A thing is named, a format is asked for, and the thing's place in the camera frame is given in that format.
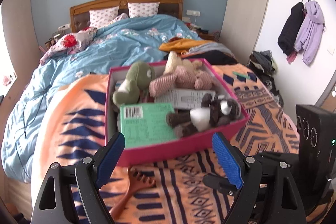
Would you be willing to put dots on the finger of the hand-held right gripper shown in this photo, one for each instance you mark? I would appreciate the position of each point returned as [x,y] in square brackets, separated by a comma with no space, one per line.
[216,183]
[275,157]

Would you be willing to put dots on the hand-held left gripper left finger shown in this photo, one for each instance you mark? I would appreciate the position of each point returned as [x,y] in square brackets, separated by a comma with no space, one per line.
[111,155]

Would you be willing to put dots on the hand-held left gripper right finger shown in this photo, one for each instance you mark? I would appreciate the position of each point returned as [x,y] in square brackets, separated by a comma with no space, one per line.
[227,161]

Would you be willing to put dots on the green cardboard box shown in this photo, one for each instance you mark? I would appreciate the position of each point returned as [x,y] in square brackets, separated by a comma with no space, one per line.
[149,127]

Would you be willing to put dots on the brown knit plush toy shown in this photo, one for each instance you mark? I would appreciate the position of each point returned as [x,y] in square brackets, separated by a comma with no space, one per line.
[210,113]

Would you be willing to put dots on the pink cardboard box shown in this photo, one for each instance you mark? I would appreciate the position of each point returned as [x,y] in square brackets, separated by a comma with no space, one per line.
[170,150]

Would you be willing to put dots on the green plush toy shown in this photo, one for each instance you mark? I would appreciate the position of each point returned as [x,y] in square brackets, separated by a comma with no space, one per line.
[139,74]

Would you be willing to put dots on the cream plush toy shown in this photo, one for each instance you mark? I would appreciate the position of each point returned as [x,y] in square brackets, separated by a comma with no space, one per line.
[173,61]

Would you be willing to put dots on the wooden door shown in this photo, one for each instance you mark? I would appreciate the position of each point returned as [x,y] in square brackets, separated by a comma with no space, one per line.
[329,98]

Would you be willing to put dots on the orange patterned blanket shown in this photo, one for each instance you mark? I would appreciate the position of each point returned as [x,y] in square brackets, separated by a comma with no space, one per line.
[73,119]

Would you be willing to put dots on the white printed box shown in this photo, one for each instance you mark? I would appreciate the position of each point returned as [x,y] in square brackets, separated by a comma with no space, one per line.
[183,96]

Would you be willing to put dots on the pink garment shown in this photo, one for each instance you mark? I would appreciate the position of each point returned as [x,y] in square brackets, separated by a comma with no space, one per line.
[292,58]

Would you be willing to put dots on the pile of dark clothes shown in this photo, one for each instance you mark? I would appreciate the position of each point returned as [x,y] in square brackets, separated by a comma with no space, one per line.
[262,66]

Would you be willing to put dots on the pink knit plush toy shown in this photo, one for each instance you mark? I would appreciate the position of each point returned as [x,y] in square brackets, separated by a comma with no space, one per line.
[181,77]

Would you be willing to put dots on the black garment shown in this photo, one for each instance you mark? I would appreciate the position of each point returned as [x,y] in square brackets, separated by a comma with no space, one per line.
[220,57]

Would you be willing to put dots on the purple jacket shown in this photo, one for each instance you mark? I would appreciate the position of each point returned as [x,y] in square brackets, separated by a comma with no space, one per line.
[312,29]

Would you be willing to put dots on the black jacket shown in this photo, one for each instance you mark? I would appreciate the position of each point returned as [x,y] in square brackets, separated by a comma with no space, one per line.
[290,29]

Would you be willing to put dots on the grey garment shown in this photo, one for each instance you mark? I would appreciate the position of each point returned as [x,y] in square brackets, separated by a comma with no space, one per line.
[210,49]

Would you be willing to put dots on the blue duvet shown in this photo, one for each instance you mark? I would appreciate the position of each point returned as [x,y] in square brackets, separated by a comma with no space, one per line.
[110,40]

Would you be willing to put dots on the mustard yellow garment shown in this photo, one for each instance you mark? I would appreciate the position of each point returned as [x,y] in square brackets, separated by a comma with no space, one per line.
[189,45]

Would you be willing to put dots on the floral cloth with red flower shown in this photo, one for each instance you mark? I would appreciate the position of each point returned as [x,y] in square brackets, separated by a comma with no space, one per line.
[68,41]

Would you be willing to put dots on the wooden nightstand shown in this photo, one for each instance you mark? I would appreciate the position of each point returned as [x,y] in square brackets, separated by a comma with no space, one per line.
[204,35]

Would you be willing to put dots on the pink windowsill ornament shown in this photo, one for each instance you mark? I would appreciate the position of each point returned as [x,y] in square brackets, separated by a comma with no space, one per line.
[5,80]

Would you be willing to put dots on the white power strip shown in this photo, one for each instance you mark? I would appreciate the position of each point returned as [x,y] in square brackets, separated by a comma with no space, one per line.
[64,27]

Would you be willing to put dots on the white patterned pillow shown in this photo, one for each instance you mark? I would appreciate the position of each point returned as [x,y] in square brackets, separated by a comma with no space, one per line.
[143,9]
[103,16]

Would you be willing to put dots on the wooden headboard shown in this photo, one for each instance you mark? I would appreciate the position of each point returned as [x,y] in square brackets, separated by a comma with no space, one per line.
[78,16]

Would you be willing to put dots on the white wall socket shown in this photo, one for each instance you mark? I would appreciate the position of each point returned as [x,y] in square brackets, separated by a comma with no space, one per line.
[193,13]

